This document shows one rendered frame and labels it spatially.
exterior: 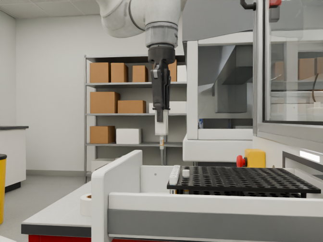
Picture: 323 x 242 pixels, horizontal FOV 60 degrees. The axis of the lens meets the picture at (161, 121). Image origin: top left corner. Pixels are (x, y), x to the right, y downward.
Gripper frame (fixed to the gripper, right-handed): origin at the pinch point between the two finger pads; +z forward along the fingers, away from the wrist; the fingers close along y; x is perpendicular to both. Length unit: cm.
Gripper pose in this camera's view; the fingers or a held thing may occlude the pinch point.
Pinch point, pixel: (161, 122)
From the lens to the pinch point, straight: 77.0
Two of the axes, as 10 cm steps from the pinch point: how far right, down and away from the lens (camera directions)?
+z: 0.0, 10.0, 0.1
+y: 2.6, -0.1, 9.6
